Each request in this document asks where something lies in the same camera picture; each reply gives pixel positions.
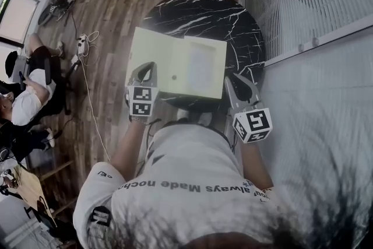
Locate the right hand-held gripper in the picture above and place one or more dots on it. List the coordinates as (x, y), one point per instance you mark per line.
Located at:
(253, 125)

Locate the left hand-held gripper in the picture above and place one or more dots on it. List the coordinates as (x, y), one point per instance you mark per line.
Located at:
(141, 100)

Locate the person's right forearm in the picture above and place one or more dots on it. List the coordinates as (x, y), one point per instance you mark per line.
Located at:
(256, 166)

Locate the person's left forearm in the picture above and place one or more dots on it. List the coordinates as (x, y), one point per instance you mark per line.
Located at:
(131, 148)

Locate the person's white shoe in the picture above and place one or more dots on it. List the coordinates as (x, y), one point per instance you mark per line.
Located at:
(183, 115)
(205, 119)

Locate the large white power strip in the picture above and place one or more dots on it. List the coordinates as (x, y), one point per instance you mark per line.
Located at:
(82, 43)

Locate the white power adapter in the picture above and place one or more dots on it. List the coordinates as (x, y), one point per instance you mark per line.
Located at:
(74, 59)

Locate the black office chair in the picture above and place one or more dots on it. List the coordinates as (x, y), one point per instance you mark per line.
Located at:
(59, 87)

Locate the black marble round table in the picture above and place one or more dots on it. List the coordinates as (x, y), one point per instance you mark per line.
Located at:
(204, 14)

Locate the person's white printed t-shirt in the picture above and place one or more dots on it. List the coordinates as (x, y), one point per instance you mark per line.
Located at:
(189, 172)

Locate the wooden desk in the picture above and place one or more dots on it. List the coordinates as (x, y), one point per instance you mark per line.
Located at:
(26, 186)

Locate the window with dark frame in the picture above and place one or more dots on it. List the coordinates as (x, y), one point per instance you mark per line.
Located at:
(17, 14)

